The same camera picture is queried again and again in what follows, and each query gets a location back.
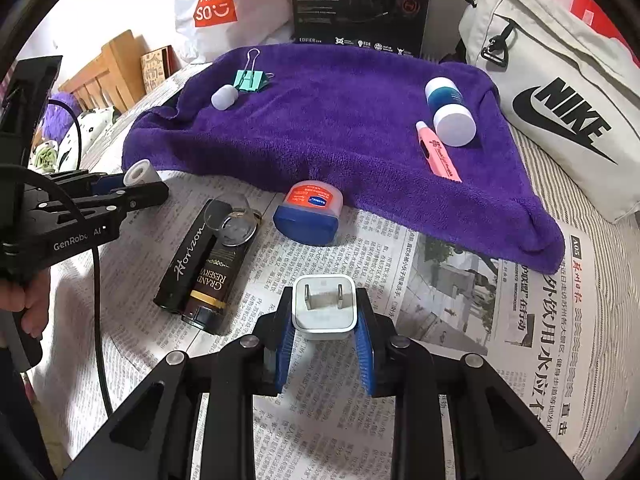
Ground newspaper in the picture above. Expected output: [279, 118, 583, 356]
[30, 165, 616, 480]

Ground pink highlighter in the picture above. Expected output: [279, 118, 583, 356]
[416, 121, 463, 183]

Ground pink jar blue lid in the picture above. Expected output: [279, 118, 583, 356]
[273, 180, 346, 247]

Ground white tape roll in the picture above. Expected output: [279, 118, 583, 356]
[123, 159, 161, 186]

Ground red paper bag white handles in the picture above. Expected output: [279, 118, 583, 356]
[570, 0, 640, 41]

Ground grey waist bag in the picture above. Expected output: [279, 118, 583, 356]
[457, 0, 640, 224]

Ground brown patterned box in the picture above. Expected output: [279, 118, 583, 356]
[140, 45, 173, 93]

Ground blue white bottle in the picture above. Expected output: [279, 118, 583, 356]
[425, 77, 477, 147]

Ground black headset box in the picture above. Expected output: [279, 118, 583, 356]
[288, 0, 435, 58]

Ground person's left hand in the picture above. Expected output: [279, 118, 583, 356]
[0, 267, 52, 343]

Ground wooden cabinet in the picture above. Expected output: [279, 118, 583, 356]
[59, 30, 148, 113]

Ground purple towel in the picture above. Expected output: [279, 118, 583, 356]
[121, 42, 566, 275]

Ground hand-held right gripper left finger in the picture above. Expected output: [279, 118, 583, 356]
[62, 285, 296, 480]

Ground black cable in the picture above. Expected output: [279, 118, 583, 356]
[45, 99, 118, 418]

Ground small translucent white bottle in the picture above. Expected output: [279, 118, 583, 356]
[211, 85, 237, 110]

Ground clear round cap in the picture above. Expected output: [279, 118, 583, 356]
[205, 199, 258, 247]

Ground white charger plug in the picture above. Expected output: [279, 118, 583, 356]
[291, 274, 362, 343]

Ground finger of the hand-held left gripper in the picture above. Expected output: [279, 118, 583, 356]
[50, 170, 131, 195]
[74, 181, 171, 222]

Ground white plastic shopping bag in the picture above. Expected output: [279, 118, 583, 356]
[173, 0, 296, 65]

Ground mint green binder clip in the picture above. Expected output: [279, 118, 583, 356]
[233, 48, 275, 94]

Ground purple plush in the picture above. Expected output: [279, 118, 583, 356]
[45, 91, 81, 141]

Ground black tube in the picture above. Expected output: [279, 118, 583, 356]
[153, 199, 221, 313]

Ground white dotted cloth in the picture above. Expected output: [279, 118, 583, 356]
[55, 105, 126, 171]

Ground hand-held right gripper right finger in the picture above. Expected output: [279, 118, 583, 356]
[350, 287, 586, 480]

